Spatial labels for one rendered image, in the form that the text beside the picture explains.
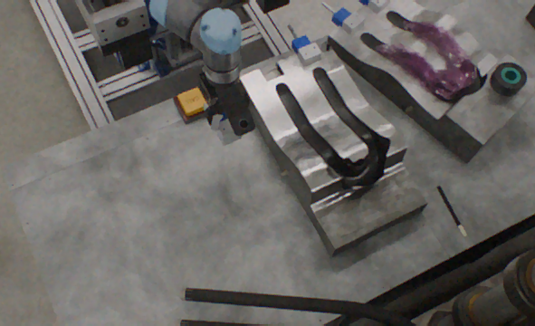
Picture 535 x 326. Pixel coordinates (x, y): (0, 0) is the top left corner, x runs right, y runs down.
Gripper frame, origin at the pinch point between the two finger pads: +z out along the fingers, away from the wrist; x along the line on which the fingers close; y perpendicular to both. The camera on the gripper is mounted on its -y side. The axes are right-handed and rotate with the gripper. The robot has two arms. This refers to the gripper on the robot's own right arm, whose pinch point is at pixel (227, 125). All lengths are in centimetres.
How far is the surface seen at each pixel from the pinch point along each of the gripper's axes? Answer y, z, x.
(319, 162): -17.2, 1.7, -15.1
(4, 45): 123, 95, 47
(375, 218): -33.3, 9.0, -22.3
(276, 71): 13.3, 8.8, -20.5
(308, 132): -7.2, 6.8, -18.5
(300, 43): 15.6, 4.6, -28.6
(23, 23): 131, 95, 36
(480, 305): -61, -14, -22
